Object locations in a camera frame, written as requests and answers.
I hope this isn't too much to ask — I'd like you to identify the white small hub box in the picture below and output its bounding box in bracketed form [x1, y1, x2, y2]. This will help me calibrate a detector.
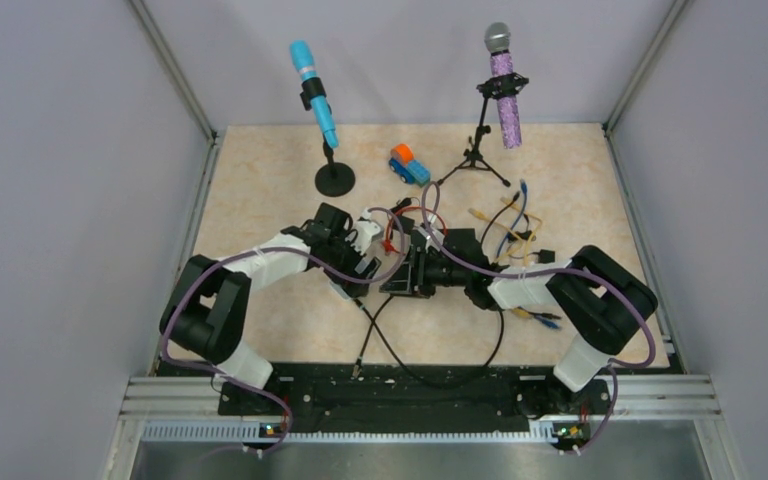
[327, 257, 381, 300]

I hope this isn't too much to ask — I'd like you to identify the purple glitter microphone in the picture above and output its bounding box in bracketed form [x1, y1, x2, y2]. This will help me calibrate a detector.
[484, 22, 522, 149]

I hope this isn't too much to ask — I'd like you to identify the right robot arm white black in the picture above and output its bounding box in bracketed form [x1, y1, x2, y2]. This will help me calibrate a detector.
[401, 230, 658, 419]

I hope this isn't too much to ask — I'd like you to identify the cyan microphone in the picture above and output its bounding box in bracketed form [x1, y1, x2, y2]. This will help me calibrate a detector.
[289, 40, 339, 149]

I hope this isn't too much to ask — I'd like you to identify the black ethernet cable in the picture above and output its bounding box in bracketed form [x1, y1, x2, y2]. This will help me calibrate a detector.
[479, 192, 563, 321]

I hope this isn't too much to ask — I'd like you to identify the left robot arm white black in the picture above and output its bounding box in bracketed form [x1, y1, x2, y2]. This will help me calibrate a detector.
[159, 203, 384, 414]

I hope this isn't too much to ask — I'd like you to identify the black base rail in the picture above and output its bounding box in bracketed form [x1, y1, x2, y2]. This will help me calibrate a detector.
[217, 363, 611, 434]

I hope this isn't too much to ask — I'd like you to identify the long black cable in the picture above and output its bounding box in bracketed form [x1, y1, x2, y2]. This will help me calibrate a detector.
[352, 294, 506, 390]

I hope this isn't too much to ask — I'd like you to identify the colourful toy block truck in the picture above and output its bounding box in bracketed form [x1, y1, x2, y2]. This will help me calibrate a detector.
[388, 143, 431, 187]

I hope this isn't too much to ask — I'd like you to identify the black tripod mic stand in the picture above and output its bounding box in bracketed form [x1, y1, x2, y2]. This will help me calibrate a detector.
[437, 72, 530, 187]

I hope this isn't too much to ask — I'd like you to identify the small black wall charger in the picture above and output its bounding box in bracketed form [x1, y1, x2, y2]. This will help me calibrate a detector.
[391, 197, 419, 215]

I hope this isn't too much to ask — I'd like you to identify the blue ethernet cable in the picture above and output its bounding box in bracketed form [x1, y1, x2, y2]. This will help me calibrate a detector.
[495, 180, 563, 331]

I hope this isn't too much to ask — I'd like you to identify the red cable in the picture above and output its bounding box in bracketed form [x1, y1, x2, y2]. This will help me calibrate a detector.
[382, 206, 448, 256]

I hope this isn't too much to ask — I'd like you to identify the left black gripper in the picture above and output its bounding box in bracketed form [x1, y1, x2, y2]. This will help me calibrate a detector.
[323, 229, 380, 297]

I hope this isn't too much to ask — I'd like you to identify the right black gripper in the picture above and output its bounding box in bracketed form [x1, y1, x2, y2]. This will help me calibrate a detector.
[381, 243, 471, 298]

